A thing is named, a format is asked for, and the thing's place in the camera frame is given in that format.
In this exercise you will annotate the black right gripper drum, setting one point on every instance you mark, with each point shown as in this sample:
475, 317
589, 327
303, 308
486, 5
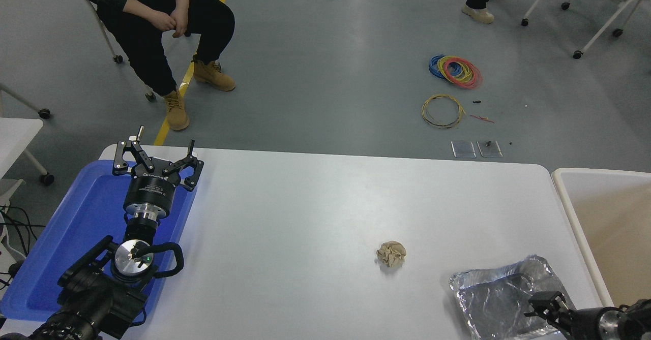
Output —
585, 325

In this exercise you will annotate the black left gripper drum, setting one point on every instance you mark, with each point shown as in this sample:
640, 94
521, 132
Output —
150, 190

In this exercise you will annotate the silver foil plate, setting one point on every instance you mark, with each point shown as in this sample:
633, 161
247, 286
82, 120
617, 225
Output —
493, 299

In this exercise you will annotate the seated person's right forearm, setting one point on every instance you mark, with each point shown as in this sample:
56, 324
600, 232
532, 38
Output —
137, 8

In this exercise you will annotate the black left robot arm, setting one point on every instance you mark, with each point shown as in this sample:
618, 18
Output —
91, 299

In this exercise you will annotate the clear floor plate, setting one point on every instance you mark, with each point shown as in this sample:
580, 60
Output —
463, 149
490, 149

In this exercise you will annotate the seated person's right hand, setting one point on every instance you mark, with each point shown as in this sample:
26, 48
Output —
163, 21

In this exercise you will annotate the seated person's left hand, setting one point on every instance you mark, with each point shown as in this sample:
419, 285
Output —
180, 22

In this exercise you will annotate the blue plastic tray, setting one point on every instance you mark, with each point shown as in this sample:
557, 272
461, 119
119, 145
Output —
76, 228

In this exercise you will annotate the large pale bin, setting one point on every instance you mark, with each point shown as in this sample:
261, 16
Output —
620, 228

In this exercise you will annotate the grey leg with caster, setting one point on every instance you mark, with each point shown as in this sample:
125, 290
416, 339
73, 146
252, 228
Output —
44, 113

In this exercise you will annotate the seated person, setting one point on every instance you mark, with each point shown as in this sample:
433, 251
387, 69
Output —
147, 50

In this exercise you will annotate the white side table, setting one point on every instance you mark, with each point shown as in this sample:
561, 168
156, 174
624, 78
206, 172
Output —
15, 136

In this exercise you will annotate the white chair with casters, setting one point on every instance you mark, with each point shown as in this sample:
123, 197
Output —
107, 35

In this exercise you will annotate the crumpled tan paper ball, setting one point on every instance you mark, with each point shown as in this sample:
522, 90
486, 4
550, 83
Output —
391, 254

